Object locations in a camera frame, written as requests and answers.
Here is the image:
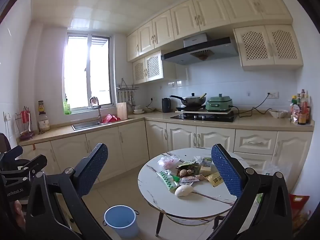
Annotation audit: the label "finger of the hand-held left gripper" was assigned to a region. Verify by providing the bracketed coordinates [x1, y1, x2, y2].
[0, 154, 48, 183]
[0, 145, 23, 167]

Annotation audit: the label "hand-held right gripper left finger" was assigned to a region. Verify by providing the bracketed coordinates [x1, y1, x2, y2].
[25, 143, 113, 240]

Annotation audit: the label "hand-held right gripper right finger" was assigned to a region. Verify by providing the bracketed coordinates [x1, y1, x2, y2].
[211, 144, 293, 240]

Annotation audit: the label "green gold packet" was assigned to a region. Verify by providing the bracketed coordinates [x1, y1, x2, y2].
[176, 161, 200, 173]

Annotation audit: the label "blue trash bin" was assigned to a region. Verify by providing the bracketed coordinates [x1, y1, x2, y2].
[104, 205, 139, 239]

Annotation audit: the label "person's left hand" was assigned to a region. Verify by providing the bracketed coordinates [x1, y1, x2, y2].
[14, 200, 27, 228]

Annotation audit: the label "yellow packet black print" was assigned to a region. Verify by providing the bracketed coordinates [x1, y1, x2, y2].
[205, 172, 224, 187]

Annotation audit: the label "pale yellow packet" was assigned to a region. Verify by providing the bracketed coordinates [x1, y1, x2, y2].
[199, 165, 213, 177]

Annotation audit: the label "round white marble table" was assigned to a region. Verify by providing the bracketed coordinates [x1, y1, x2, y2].
[137, 147, 253, 237]

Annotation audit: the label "steel sink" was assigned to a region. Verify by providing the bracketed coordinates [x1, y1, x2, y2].
[72, 120, 104, 130]

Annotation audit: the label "glass jar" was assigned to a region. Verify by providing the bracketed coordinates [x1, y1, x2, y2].
[38, 112, 50, 132]

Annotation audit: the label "brown mushrooms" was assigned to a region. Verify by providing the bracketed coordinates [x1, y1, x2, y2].
[177, 169, 195, 178]

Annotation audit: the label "white steamed bun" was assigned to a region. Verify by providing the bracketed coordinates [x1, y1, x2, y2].
[174, 185, 194, 197]

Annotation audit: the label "red plastic basin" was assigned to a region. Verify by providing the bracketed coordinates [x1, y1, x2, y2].
[101, 114, 121, 124]

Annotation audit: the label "large clear plastic bag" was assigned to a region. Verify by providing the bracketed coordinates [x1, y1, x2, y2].
[262, 160, 290, 180]

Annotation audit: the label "steel faucet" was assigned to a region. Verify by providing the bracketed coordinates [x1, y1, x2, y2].
[89, 96, 102, 123]

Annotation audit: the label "black gas stove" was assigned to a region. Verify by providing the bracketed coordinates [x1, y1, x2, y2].
[170, 112, 235, 123]

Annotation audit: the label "wooden cutting board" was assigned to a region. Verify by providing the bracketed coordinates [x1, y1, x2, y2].
[116, 102, 128, 120]

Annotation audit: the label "pink plastic bag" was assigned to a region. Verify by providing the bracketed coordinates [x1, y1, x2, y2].
[157, 156, 181, 169]

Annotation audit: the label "green striped packet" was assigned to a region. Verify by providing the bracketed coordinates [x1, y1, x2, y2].
[156, 170, 180, 193]

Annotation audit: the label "green electric cooker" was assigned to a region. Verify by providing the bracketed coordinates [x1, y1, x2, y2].
[205, 94, 233, 112]

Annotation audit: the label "hanging kitchen utensils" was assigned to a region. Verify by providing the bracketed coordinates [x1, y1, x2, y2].
[117, 90, 136, 107]

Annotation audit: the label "black wok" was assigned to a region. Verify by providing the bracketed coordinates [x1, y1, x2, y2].
[170, 93, 207, 107]

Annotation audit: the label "white bowl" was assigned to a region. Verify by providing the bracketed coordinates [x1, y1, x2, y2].
[269, 109, 288, 119]

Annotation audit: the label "red bag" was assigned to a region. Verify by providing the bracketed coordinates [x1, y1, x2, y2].
[289, 194, 310, 220]

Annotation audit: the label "black electric kettle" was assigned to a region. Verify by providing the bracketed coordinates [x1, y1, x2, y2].
[162, 97, 172, 113]

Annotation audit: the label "cluster of condiment bottles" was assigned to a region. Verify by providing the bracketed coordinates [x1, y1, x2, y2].
[290, 89, 312, 125]

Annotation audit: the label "cream lattice door cabinet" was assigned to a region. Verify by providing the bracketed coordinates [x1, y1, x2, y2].
[233, 25, 303, 71]
[132, 51, 177, 85]

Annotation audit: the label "black range hood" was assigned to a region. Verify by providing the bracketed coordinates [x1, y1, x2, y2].
[161, 33, 239, 65]

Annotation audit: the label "red wire rack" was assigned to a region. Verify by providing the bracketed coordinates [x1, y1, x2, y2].
[14, 106, 34, 140]

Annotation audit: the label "black power cable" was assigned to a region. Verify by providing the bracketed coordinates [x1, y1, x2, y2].
[231, 94, 273, 118]

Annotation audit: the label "wire utensil rack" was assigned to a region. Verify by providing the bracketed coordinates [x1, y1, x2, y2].
[116, 78, 140, 91]

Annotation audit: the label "white frame window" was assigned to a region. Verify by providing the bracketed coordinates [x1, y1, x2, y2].
[62, 32, 112, 113]

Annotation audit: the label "cream wall cabinets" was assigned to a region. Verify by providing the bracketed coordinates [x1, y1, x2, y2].
[126, 0, 293, 63]

